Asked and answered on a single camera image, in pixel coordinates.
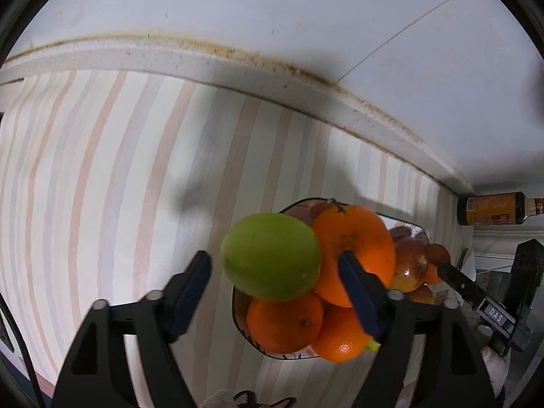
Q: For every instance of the small reddish orange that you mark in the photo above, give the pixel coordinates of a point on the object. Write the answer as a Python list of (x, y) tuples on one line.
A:
[(435, 259)]

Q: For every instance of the large orange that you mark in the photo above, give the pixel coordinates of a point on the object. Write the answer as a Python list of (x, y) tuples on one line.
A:
[(357, 238)]

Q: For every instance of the dark soy sauce bottle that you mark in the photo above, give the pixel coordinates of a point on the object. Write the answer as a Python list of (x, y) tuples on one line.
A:
[(493, 209)]

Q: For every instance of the brownish red apple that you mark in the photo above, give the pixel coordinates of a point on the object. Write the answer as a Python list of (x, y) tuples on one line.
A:
[(418, 295), (408, 263)]

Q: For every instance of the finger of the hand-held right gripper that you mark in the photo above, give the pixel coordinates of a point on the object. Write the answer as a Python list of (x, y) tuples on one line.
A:
[(527, 272), (461, 282)]

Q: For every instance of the oval floral ceramic plate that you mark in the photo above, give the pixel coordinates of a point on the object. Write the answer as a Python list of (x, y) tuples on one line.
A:
[(397, 224)]

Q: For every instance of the striped cat print tablecloth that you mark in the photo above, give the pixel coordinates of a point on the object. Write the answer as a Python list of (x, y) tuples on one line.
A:
[(106, 178)]

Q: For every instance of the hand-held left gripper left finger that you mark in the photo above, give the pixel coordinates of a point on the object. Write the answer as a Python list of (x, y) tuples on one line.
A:
[(189, 297)]

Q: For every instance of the person's right hand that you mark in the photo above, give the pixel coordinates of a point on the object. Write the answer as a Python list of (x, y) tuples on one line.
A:
[(496, 369)]

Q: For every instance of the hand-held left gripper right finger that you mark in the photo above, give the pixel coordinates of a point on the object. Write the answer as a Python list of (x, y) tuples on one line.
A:
[(361, 297)]

